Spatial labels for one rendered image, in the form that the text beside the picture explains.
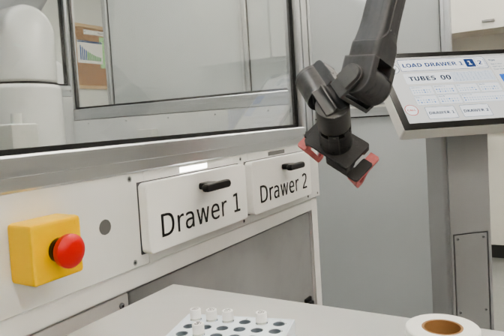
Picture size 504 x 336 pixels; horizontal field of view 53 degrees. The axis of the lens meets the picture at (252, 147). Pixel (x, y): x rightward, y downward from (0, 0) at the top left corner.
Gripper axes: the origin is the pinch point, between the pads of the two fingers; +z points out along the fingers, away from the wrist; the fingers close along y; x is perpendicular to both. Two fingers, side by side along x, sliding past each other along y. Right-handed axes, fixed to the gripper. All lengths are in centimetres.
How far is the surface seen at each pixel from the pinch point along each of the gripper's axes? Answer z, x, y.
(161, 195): -18.8, -29.4, -10.5
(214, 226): -4.0, -24.9, -8.5
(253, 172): 1.8, -10.1, -14.5
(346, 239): 147, 40, -39
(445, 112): 38, 52, -6
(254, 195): 4.9, -12.9, -12.1
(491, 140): 204, 174, -30
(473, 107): 41, 60, -1
